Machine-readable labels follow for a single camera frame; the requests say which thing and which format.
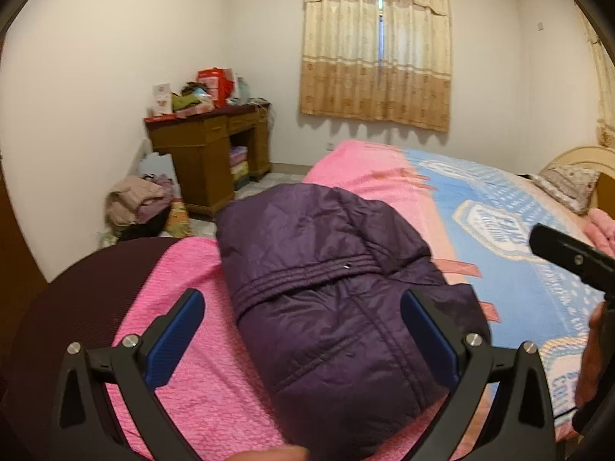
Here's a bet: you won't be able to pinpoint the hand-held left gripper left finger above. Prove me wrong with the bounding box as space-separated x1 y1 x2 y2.
48 288 206 461

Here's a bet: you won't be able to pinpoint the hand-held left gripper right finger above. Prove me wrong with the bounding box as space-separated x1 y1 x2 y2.
400 290 558 461

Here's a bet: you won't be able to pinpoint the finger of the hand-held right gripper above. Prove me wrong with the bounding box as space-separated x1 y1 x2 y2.
529 224 615 294

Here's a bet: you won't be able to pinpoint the purple quilted jacket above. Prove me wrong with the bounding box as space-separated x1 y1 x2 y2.
215 183 492 461

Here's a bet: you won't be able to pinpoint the pile of beige clothes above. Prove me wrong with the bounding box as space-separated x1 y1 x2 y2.
105 175 176 241

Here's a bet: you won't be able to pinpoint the person's right hand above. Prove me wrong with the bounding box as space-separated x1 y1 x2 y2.
575 303 607 408

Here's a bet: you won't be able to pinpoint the person's left hand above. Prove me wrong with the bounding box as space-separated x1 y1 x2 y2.
231 446 311 461

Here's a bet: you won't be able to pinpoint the pink and blue bed blanket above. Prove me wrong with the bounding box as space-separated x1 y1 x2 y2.
106 140 606 461

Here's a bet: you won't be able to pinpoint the folded pink quilt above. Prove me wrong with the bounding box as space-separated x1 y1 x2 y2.
583 207 615 250

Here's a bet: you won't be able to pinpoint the grey patterned pillow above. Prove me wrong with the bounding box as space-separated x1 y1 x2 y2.
529 163 601 215

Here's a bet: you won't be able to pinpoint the cream wooden headboard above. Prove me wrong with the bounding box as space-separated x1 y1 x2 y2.
538 145 615 212

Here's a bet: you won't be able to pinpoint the yellow patterned bag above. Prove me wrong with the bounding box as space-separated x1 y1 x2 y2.
166 200 190 238

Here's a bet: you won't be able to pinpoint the beige patterned window curtain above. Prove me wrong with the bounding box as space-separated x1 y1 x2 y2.
579 10 615 149
299 0 452 134

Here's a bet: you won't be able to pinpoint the white bag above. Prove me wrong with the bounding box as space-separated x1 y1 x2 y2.
139 140 174 178

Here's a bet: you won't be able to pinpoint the brown wooden door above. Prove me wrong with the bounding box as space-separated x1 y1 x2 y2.
0 163 49 361

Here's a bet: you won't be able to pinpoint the stacked pastel boxes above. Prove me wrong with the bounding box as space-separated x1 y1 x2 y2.
229 145 249 186

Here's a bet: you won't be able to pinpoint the brown wooden desk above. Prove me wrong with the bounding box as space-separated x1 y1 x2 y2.
143 103 272 217

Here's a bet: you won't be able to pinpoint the green cloth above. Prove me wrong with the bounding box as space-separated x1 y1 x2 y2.
172 92 212 111

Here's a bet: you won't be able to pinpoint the white printed card box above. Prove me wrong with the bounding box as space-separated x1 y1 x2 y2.
152 81 174 117

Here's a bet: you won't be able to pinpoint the red gift box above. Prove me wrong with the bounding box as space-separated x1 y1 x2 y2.
197 67 236 108

